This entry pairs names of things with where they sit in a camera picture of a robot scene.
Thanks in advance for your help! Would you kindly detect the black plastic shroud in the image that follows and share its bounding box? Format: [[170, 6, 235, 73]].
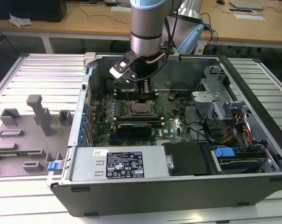
[[163, 142, 213, 177]]

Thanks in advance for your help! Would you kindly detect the black graphics card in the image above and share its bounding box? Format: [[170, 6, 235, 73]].
[[116, 121, 154, 141]]

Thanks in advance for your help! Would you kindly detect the metal socket cover frame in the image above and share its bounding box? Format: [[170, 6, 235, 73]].
[[130, 101, 155, 117]]

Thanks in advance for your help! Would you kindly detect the wooden desk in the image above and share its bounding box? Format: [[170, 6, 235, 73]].
[[0, 0, 132, 39], [199, 0, 282, 49]]

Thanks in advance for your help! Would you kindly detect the black silver PC case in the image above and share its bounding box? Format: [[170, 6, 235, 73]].
[[46, 52, 282, 217]]

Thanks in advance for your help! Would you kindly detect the grey laptop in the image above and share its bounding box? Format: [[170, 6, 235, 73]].
[[229, 0, 265, 10]]

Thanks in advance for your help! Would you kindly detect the silver power supply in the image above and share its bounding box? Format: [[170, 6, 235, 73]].
[[70, 147, 171, 182]]

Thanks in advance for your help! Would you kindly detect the blue plastic case latch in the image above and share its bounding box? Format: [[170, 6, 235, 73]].
[[48, 161, 64, 173]]

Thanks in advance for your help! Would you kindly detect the green RAM stick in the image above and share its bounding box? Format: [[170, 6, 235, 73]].
[[0, 151, 31, 157]]

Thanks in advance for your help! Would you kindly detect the grey drive bay frame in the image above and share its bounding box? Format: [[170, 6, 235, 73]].
[[222, 100, 276, 164]]

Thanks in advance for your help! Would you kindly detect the white crumpled paper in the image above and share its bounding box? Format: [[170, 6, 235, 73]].
[[8, 13, 33, 27]]

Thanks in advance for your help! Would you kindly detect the copper coloured cable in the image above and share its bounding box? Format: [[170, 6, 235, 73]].
[[145, 52, 167, 65]]

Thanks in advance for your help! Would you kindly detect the grey parts rack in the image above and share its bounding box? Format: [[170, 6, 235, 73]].
[[0, 94, 74, 179]]

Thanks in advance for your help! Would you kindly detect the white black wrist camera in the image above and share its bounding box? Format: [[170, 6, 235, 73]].
[[109, 51, 136, 84]]

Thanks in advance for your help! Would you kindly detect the plain white sheet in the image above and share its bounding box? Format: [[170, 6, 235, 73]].
[[233, 14, 267, 21]]

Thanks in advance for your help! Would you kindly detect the perforated metal drive cage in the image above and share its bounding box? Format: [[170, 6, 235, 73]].
[[191, 66, 249, 122]]

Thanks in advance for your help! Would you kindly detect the green motherboard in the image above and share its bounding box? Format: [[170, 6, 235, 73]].
[[92, 90, 195, 147]]

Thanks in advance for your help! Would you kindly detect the white sheet black strip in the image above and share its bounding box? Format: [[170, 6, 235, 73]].
[[226, 7, 258, 14]]

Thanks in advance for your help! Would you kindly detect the silver green CPU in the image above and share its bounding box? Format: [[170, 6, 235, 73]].
[[134, 104, 149, 114]]

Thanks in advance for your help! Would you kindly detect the black rating label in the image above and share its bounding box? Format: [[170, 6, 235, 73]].
[[106, 151, 143, 179]]

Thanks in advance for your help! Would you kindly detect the black computer box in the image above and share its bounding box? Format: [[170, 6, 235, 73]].
[[0, 0, 68, 23]]

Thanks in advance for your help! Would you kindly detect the orange power wire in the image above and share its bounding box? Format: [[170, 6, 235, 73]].
[[234, 113, 252, 143]]

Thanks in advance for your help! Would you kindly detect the hard disk in blue carrier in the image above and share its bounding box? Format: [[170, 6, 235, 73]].
[[214, 146, 267, 175]]

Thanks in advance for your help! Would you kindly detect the CPU socket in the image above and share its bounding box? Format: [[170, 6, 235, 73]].
[[128, 100, 157, 117]]

